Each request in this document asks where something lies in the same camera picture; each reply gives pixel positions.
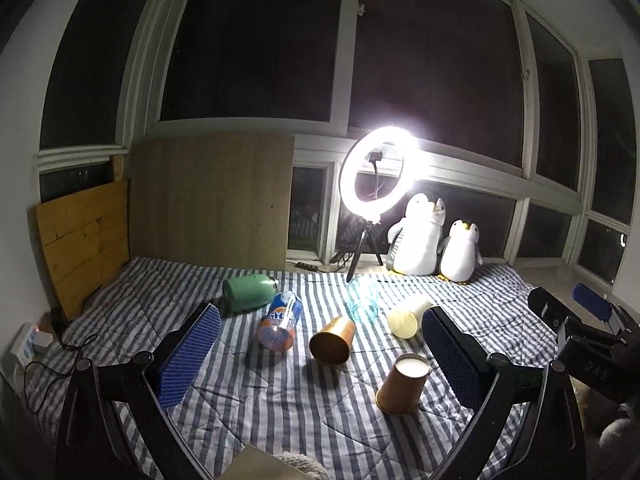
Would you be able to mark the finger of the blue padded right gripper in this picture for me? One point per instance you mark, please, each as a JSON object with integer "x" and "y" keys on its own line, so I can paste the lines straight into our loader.
{"x": 553, "y": 312}

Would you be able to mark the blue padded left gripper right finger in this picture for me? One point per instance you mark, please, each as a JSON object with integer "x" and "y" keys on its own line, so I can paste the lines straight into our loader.
{"x": 549, "y": 443}

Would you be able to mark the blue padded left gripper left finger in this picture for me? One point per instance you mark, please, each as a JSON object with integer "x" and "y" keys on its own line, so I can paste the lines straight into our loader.
{"x": 92, "y": 442}

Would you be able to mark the orange paper cup white base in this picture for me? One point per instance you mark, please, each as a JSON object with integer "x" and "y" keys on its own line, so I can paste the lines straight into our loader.
{"x": 403, "y": 386}

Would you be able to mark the green metal cup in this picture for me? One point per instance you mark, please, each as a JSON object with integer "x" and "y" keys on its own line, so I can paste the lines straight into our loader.
{"x": 248, "y": 292}

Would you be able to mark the cream white cup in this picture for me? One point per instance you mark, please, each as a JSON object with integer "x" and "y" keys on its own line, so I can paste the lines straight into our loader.
{"x": 404, "y": 320}

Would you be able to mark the orange plastic cup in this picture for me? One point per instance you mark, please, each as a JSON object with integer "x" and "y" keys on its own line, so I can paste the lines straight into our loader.
{"x": 332, "y": 345}

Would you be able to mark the clear blue plastic cup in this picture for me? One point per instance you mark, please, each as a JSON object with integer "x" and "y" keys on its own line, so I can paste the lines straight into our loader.
{"x": 363, "y": 296}

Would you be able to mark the white power strip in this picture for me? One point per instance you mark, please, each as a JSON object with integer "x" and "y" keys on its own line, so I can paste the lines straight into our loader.
{"x": 30, "y": 341}

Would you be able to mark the small white penguin plush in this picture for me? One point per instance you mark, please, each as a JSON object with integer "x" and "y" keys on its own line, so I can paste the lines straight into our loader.
{"x": 459, "y": 252}

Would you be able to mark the orange blue printed can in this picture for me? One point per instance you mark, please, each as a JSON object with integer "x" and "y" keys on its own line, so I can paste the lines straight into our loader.
{"x": 276, "y": 332}

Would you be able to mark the orange wooden headboard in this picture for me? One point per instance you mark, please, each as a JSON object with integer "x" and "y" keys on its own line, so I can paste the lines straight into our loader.
{"x": 85, "y": 242}

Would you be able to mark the striped blue white bedsheet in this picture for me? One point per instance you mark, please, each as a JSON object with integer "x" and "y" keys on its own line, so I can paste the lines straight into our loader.
{"x": 288, "y": 402}

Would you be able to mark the large white penguin plush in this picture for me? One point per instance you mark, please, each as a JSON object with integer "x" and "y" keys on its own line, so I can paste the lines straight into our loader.
{"x": 414, "y": 238}

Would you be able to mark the black power strip on sill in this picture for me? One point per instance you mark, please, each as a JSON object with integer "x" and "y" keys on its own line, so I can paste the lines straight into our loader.
{"x": 306, "y": 266}

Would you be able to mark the light wood panel board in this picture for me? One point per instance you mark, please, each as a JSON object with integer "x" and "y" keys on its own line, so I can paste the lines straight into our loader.
{"x": 218, "y": 200}

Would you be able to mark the black ring light tripod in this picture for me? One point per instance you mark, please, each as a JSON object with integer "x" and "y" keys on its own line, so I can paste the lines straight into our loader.
{"x": 351, "y": 250}

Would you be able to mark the bright ring light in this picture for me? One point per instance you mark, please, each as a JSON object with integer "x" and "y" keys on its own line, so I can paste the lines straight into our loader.
{"x": 406, "y": 146}

